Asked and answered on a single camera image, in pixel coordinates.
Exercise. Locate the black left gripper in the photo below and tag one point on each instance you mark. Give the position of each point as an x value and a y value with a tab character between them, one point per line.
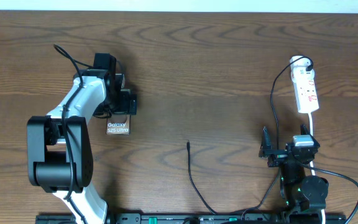
123	107

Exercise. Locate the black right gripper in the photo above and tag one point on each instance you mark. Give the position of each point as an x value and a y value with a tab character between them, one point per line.
275	159

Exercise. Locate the bronze Galaxy smartphone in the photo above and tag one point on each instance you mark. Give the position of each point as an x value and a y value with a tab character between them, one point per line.
118	124

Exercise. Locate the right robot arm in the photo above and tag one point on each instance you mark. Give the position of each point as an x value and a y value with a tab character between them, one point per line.
305	195

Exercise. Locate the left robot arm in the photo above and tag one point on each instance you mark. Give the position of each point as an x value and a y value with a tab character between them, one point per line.
59	154

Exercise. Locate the white USB charger adapter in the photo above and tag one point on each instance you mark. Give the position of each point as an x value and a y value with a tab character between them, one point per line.
301	66

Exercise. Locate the white power strip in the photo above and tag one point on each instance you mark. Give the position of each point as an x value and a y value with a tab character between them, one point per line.
305	90

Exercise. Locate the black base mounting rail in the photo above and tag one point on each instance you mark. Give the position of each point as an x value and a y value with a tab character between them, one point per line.
135	218

